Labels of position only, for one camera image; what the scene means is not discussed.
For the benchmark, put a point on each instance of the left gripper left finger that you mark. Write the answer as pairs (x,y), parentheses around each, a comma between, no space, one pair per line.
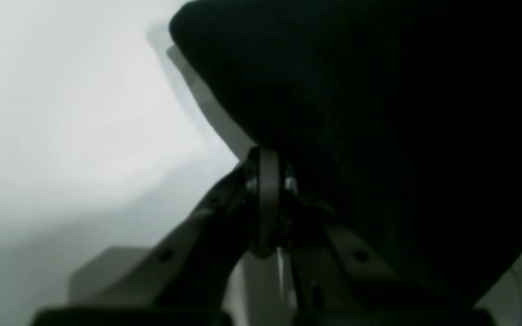
(182,281)

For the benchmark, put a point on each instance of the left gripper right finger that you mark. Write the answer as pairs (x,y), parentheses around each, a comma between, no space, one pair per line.
(340,280)

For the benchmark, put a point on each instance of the black T-shirt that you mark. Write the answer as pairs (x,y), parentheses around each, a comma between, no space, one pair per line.
(405,115)

